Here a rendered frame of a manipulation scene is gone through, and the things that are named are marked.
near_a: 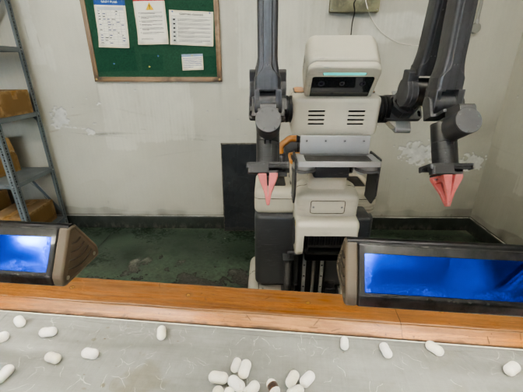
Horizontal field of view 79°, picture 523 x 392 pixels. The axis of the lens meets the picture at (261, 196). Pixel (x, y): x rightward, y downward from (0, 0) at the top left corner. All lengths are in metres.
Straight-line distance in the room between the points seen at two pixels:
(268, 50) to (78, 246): 0.56
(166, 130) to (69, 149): 0.81
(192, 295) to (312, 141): 0.58
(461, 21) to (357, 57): 0.25
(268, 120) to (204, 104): 1.80
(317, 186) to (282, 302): 0.47
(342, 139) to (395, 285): 0.70
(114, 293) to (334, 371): 0.56
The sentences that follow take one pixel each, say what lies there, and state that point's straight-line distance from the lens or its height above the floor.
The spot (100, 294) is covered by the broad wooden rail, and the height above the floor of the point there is 0.76.
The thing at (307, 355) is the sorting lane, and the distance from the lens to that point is 0.75.
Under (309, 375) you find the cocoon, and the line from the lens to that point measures 0.69.
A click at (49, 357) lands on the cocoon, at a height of 0.76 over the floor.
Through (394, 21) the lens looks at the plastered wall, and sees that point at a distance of 2.58.
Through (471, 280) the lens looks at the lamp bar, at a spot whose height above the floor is 1.08.
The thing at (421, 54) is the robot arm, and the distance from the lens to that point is 1.00.
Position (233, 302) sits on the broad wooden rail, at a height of 0.76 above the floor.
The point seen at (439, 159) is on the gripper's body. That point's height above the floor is 1.10.
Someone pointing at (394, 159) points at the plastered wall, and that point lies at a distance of 2.71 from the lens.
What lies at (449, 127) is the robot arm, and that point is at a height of 1.18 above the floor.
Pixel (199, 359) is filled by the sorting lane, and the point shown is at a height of 0.74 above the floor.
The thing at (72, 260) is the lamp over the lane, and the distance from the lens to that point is 0.49.
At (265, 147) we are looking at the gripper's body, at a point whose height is 1.12.
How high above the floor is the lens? 1.30
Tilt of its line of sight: 22 degrees down
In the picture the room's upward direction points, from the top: straight up
